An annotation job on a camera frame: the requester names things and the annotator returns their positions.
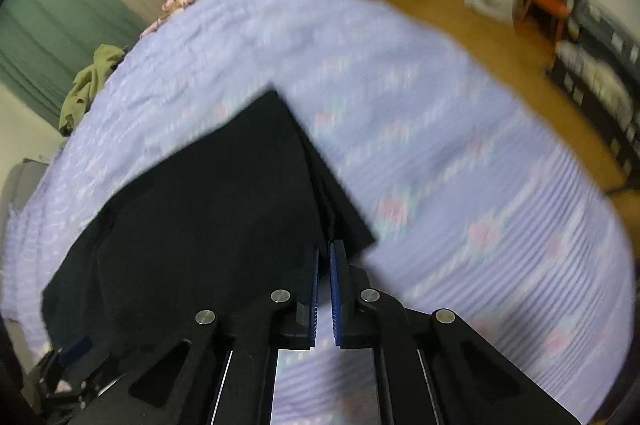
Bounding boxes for black pants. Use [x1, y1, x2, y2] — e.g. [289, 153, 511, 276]
[40, 90, 378, 358]

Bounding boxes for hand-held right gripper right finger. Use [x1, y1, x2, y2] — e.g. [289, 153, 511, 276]
[328, 240, 582, 425]

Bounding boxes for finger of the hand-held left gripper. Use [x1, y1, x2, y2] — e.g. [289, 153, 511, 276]
[50, 336, 96, 368]

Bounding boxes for black storage shelf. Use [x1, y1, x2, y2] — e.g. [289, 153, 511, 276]
[546, 0, 640, 188]

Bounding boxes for bed with lavender striped sheet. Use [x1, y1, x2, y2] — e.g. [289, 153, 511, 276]
[0, 0, 636, 425]

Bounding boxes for olive green garment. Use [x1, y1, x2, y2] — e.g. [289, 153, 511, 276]
[59, 44, 126, 136]

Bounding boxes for green curtain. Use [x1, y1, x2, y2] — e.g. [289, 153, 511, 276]
[0, 0, 147, 128]

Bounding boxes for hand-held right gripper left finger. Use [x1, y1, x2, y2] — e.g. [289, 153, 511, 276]
[65, 245, 321, 425]

